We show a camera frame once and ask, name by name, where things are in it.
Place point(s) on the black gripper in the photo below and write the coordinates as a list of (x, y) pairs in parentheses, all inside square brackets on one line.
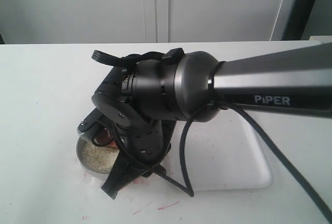
[(148, 144)]

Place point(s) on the brown wooden spoon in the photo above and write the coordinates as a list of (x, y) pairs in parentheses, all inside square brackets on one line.
[(104, 138)]

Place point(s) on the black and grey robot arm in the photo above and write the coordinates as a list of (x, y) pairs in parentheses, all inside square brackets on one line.
[(145, 95)]

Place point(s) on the steel bowl of rice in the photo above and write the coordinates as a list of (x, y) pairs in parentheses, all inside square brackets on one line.
[(96, 161)]

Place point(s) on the white plastic tray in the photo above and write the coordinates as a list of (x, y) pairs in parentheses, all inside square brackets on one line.
[(225, 154)]

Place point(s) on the white cabinet doors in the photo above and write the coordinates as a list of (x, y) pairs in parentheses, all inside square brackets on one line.
[(142, 21)]

